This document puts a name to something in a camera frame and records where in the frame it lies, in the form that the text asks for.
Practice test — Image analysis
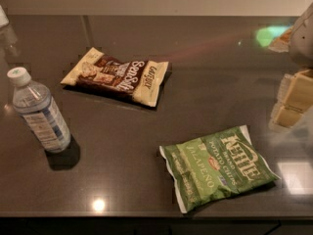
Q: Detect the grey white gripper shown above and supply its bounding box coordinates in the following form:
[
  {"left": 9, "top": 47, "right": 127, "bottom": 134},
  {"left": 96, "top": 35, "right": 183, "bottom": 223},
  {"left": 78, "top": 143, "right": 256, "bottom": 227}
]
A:
[{"left": 277, "top": 3, "right": 313, "bottom": 112}]

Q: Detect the white object at left edge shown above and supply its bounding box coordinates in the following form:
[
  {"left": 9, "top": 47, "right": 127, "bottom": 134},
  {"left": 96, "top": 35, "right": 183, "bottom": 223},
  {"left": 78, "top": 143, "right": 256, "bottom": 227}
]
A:
[{"left": 0, "top": 5, "right": 10, "bottom": 27}]

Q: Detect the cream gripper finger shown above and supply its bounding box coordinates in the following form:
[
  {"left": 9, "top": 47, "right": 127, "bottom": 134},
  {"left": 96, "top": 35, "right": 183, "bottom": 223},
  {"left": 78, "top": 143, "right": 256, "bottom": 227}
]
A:
[{"left": 268, "top": 103, "right": 303, "bottom": 132}]

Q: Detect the green jalapeno chip bag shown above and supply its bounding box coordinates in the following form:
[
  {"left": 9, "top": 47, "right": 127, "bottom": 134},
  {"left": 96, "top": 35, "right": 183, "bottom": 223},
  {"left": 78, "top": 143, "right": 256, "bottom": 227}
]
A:
[{"left": 159, "top": 125, "right": 279, "bottom": 213}]

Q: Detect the clear plastic water bottle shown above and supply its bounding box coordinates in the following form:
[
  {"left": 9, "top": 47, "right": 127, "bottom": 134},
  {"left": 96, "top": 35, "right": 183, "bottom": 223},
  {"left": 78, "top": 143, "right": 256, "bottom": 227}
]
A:
[{"left": 7, "top": 67, "right": 71, "bottom": 153}]

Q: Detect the brown sea salt chip bag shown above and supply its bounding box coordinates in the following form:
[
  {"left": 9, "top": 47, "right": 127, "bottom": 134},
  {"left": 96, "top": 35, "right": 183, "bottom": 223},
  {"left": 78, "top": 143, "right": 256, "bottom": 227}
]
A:
[{"left": 61, "top": 48, "right": 169, "bottom": 107}]

